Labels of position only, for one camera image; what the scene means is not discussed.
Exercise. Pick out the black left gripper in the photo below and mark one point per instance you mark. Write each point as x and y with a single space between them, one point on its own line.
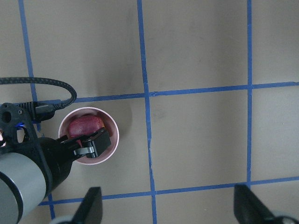
53 157

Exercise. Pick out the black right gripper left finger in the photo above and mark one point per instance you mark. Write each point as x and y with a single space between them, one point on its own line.
90 210

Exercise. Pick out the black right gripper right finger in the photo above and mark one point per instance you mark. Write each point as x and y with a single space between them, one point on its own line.
248 209

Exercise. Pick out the red apple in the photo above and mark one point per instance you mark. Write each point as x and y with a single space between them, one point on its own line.
84 125

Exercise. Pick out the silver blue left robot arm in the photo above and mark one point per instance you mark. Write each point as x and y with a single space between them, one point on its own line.
32 167

